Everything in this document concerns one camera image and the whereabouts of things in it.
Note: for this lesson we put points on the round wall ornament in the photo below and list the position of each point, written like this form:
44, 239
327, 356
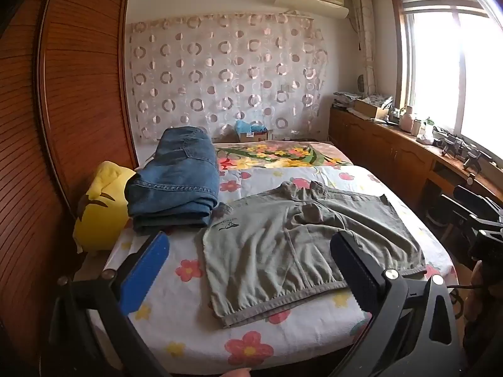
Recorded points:
360, 83

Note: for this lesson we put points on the wooden louvred wardrobe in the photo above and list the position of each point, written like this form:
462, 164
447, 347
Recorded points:
51, 125

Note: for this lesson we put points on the black chair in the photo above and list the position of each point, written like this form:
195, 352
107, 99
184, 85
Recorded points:
448, 224

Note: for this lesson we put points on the circle pattern sheer curtain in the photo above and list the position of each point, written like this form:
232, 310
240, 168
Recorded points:
228, 74

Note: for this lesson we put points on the long wooden cabinet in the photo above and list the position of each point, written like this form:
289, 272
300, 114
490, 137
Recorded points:
385, 153

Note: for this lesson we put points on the small cardboard box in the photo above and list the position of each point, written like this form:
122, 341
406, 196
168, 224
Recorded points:
255, 137

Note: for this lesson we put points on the pink bottle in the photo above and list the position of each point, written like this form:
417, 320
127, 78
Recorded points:
407, 119

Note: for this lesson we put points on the large floral blanket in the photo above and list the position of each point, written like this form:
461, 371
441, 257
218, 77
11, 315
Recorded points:
275, 153

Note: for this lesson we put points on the person's right hand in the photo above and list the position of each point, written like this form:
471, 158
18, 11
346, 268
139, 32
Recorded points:
479, 275

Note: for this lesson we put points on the open cardboard box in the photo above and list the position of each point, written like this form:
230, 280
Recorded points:
369, 109

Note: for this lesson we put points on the yellow plush toy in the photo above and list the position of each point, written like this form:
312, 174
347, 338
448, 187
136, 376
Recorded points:
102, 208

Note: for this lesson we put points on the white jar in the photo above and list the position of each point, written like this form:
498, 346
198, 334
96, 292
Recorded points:
419, 127

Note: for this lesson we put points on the person's left hand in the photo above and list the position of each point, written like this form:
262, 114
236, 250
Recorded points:
237, 373

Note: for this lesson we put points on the grey-green pants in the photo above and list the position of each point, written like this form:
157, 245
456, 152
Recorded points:
298, 243

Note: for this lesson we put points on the blue plastic bag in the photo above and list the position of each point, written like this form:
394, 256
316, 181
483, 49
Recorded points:
247, 127

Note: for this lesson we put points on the stack of folded cloths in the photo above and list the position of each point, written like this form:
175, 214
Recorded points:
346, 99

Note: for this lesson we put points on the wooden frame window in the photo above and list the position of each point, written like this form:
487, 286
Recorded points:
444, 63

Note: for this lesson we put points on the pale window drape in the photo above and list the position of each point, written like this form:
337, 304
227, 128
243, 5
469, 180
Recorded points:
365, 39

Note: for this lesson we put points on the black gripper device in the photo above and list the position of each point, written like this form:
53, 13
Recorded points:
451, 144
476, 160

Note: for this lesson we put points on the pale purple bag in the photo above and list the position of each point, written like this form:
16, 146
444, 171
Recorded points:
424, 138

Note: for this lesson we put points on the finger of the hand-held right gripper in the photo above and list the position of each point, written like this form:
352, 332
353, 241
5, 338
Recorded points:
463, 214
477, 198

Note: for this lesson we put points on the folded blue jeans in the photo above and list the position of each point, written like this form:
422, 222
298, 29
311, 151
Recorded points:
177, 180

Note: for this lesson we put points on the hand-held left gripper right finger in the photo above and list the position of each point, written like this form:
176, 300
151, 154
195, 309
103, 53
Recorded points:
353, 267

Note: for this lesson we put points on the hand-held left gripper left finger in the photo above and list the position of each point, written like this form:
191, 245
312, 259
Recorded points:
145, 271

